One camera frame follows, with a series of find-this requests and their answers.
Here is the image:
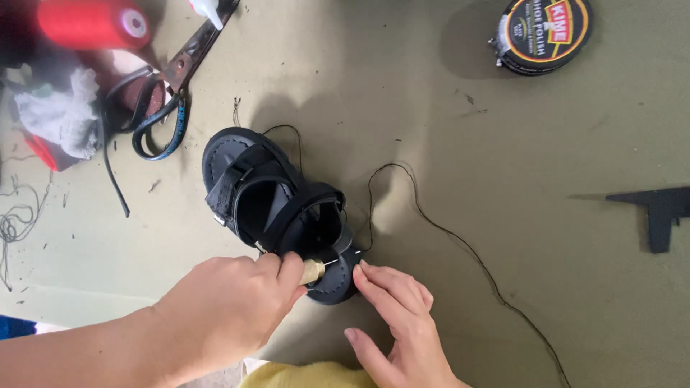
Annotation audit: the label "person's left hand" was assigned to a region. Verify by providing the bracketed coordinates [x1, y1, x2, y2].
[153, 251, 308, 379]

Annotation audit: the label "white grey rag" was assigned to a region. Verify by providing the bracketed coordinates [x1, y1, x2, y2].
[13, 67, 102, 160]

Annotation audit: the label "black rubber offcut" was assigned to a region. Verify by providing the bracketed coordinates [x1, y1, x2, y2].
[605, 187, 690, 254]

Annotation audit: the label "thin black leather strip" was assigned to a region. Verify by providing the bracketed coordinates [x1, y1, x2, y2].
[100, 105, 131, 218]

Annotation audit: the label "red thread spool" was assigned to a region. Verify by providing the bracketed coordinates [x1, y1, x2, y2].
[37, 0, 151, 51]

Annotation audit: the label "person's yellow shirt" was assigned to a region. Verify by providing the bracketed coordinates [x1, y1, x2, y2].
[239, 359, 379, 388]

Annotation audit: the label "white glue bottle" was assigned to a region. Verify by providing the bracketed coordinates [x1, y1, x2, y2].
[189, 0, 224, 31]

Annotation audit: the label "wooden handle sewing awl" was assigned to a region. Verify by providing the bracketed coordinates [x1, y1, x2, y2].
[299, 249, 363, 286]

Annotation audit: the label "blue cloth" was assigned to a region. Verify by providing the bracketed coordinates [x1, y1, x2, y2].
[0, 315, 38, 341]

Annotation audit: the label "long black thread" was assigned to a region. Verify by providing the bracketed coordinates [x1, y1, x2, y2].
[262, 124, 573, 388]

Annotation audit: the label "person's right hand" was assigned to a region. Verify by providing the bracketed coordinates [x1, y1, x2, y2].
[344, 260, 471, 388]

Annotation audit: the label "black strap sandal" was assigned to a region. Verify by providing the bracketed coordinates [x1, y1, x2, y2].
[202, 126, 366, 306]

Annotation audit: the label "brown sandpaper piece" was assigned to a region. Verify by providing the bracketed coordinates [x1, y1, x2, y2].
[75, 50, 167, 116]

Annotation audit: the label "black shoe polish tin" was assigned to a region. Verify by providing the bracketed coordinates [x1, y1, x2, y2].
[488, 0, 594, 77]

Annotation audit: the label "rusty black handle scissors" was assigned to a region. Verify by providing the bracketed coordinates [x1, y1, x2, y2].
[104, 0, 241, 162]

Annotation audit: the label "red cloth piece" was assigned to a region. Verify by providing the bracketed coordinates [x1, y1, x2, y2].
[22, 129, 82, 172]

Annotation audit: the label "tangle of grey thread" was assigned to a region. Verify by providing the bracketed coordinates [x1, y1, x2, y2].
[0, 156, 55, 293]

